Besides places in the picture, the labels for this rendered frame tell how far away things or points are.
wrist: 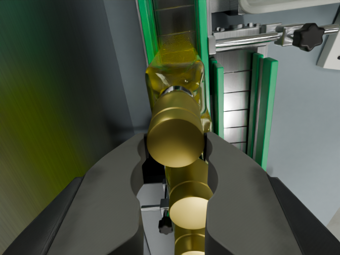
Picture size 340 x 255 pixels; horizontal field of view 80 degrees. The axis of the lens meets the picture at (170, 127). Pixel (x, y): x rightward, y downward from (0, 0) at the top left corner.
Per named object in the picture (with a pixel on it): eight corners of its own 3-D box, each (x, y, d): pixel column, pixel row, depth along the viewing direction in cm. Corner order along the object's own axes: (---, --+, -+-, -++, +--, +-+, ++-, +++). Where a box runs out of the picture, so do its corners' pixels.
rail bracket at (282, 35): (201, 31, 34) (212, 36, 23) (308, 16, 32) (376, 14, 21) (202, 50, 35) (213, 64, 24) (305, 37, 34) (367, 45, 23)
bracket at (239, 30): (207, 27, 40) (212, 29, 34) (257, 20, 39) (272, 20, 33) (208, 47, 41) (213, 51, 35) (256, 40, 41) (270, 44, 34)
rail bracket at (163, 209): (145, 176, 50) (134, 224, 38) (173, 174, 49) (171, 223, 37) (147, 188, 52) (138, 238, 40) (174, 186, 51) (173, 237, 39)
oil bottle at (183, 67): (159, 45, 35) (138, 73, 17) (192, 40, 35) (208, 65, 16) (164, 77, 38) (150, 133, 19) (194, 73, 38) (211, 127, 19)
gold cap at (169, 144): (151, 91, 15) (140, 117, 11) (200, 90, 15) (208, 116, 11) (154, 134, 16) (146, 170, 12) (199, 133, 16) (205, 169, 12)
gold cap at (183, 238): (172, 206, 20) (171, 251, 16) (209, 204, 20) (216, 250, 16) (176, 229, 22) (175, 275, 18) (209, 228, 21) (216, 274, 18)
